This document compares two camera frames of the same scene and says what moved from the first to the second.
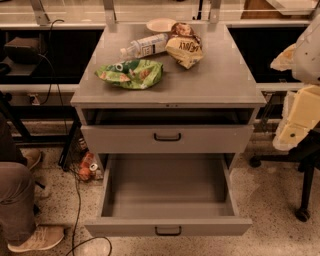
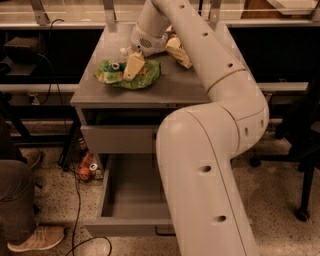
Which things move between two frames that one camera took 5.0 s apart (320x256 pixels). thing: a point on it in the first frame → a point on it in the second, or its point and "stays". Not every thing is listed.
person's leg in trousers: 17,195 stays
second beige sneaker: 32,155 stays
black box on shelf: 22,50 stays
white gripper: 307,56 → 148,44
